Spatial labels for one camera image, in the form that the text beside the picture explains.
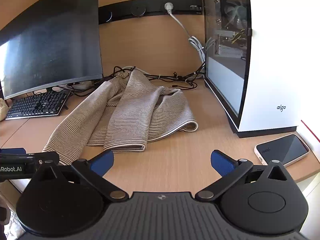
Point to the beige striped garment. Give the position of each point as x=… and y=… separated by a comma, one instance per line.
x=135, y=120

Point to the smartphone in white case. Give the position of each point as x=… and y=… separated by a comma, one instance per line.
x=282, y=150

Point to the white computer tower case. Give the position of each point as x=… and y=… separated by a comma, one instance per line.
x=270, y=80

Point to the pale quilted cloth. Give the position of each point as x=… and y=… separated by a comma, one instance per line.
x=5, y=215

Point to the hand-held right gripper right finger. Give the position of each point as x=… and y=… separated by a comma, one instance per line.
x=221, y=165

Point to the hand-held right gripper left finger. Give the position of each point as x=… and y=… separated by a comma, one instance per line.
x=102, y=163

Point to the black computer keyboard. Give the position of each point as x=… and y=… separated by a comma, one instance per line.
x=37, y=103

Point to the black curved computer monitor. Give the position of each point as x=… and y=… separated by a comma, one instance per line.
x=50, y=42

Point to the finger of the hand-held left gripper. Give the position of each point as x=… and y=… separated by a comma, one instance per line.
x=12, y=151
x=30, y=158

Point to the black wall socket panel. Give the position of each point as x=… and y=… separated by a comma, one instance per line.
x=155, y=6

